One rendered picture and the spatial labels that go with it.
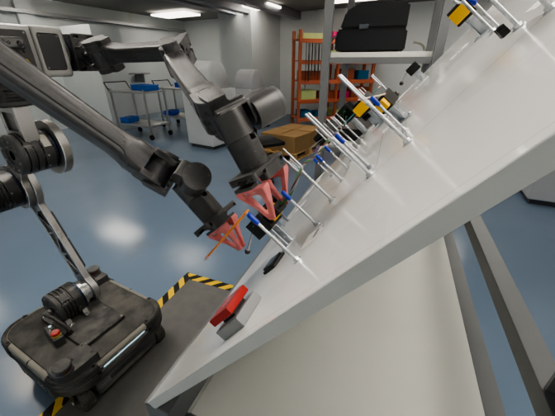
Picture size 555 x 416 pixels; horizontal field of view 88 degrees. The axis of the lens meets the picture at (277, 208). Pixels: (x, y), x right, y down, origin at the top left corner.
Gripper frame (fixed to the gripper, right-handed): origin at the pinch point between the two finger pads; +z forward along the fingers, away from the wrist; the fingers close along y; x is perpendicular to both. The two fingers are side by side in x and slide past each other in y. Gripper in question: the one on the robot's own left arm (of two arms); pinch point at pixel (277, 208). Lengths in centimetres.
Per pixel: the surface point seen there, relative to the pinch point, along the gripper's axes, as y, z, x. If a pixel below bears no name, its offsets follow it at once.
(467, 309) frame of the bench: 28, 56, -20
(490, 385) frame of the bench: 6, 54, -24
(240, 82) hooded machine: 551, -91, 384
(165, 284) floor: 45, 57, 164
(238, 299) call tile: -20.3, 3.3, -3.1
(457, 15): 44, -15, -33
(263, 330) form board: -25.0, 3.0, -11.0
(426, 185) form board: -15.8, -5.7, -29.0
